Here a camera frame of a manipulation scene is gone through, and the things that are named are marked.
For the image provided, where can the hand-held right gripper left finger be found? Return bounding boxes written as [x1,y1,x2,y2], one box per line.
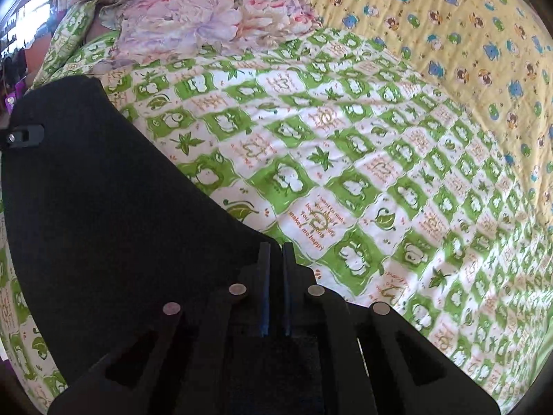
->
[47,241,273,415]

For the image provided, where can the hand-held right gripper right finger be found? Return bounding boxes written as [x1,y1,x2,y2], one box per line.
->
[282,242,503,415]

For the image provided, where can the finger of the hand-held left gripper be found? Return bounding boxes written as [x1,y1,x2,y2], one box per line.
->
[0,124,46,150]

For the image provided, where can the black pants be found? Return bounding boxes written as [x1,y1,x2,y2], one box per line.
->
[0,75,359,415]

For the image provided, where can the purple object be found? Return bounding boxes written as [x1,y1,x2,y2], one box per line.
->
[3,77,26,114]

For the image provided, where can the green and white printed pillow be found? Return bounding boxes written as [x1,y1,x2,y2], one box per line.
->
[27,0,104,91]

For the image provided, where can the green and white printed bedsheet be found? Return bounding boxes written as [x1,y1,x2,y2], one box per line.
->
[0,26,553,415]

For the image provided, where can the beige striped cloth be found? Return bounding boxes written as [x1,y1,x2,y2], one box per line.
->
[93,0,145,32]

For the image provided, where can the pink floral quilt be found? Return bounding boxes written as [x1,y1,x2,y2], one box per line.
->
[97,0,324,69]

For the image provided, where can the yellow cartoon printed blanket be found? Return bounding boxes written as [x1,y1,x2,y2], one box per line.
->
[298,0,553,243]

